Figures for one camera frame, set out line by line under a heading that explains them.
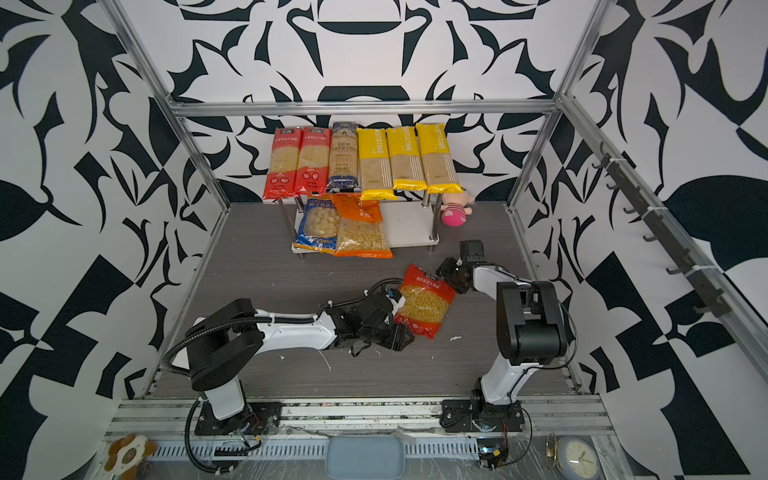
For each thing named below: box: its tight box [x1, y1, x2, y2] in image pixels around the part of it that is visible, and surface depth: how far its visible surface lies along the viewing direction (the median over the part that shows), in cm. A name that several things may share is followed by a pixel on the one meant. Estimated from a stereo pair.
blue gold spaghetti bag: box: [326, 121, 361, 194], surface depth 83 cm
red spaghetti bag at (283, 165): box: [262, 127, 304, 200], surface depth 80 cm
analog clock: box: [546, 432, 602, 480], surface depth 67 cm
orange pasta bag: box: [330, 192, 394, 259], surface depth 98 cm
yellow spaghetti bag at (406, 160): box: [386, 126, 428, 191], surface depth 83 cm
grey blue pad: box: [325, 435, 405, 480], surface depth 68 cm
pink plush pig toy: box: [440, 191, 475, 227], surface depth 112 cm
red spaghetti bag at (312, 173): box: [295, 127, 331, 197], surface depth 81 cm
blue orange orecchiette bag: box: [294, 197, 342, 255], surface depth 101 cm
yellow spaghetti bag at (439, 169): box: [416, 122, 464, 194], surface depth 81 cm
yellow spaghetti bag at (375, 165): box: [356, 128, 399, 201], surface depth 81 cm
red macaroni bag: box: [395, 263, 456, 340], surface depth 93 cm
